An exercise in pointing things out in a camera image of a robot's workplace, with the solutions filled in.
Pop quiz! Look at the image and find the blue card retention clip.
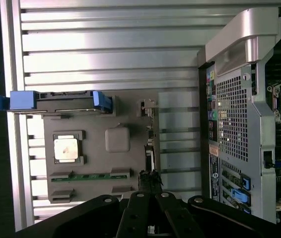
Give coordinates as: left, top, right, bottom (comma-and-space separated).
231, 187, 252, 214
240, 173, 252, 190

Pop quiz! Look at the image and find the disk in blue carrier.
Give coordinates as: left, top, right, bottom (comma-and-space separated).
0, 90, 113, 118

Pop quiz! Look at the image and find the grey parts rack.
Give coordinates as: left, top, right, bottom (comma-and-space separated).
42, 90, 161, 204

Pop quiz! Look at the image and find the graphics card with metal bracket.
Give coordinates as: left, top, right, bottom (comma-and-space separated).
136, 98, 161, 176

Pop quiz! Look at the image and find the green RAM stick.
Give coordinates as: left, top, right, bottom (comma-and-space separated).
50, 172, 131, 182

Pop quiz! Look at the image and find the open grey PC case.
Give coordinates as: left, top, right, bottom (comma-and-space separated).
196, 6, 281, 225

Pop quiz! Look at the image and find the silver CPU chip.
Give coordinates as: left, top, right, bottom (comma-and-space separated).
53, 134, 79, 163

